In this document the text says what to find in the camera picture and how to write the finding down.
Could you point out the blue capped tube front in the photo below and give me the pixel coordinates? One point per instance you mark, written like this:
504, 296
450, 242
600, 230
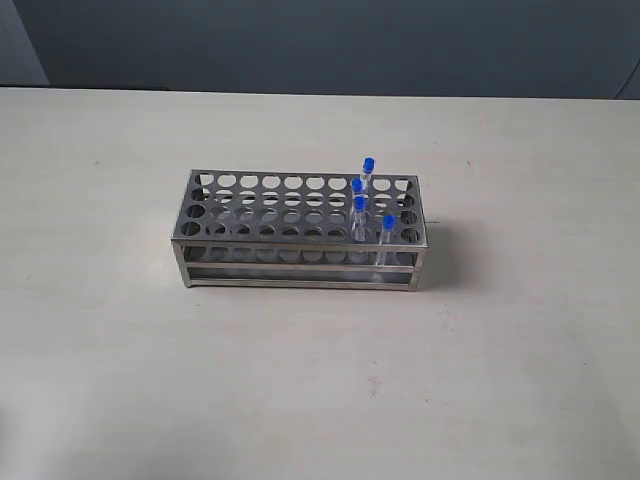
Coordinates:
385, 237

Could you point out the blue capped tube back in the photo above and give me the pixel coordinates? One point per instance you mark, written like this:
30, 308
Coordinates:
367, 171

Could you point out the blue capped tube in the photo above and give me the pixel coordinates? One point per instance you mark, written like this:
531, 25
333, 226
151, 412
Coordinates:
367, 171
385, 237
359, 219
356, 191

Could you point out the stainless steel test tube rack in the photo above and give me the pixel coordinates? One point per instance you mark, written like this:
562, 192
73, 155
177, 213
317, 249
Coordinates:
293, 230

